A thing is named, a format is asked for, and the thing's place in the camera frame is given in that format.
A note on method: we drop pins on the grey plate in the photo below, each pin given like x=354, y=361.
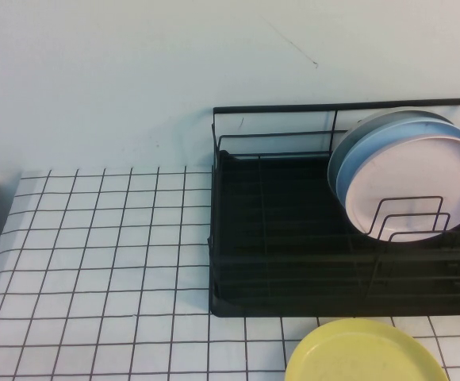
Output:
x=332, y=168

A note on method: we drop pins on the blue plate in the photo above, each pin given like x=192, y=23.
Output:
x=372, y=143

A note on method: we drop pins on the yellow plate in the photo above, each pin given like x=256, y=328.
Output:
x=353, y=353

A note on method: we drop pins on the white grid tablecloth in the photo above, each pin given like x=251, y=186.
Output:
x=95, y=238

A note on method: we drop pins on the black plastic drip tray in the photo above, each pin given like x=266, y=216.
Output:
x=293, y=206

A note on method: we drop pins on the pink plate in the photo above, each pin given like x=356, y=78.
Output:
x=412, y=174

